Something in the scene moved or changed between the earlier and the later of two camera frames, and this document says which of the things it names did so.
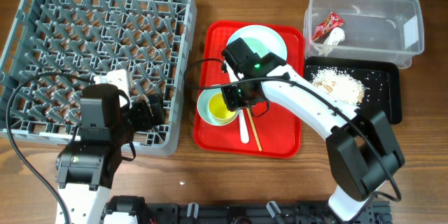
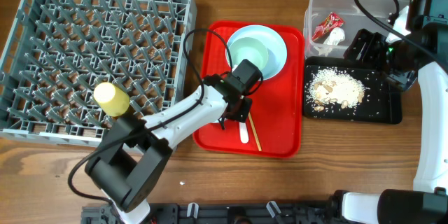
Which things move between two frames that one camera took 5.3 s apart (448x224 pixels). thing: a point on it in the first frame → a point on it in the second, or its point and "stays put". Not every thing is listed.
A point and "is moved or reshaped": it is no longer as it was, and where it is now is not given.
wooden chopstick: x=254 y=129 stays put
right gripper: x=232 y=103 → x=374 y=41
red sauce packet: x=322 y=31 stays put
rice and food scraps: x=339 y=84 stays put
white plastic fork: x=245 y=134 stays put
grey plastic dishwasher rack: x=89 y=24 stays put
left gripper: x=145 y=122 → x=242 y=115
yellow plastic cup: x=218 y=106 is moved or reshaped
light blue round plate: x=261 y=40 stays put
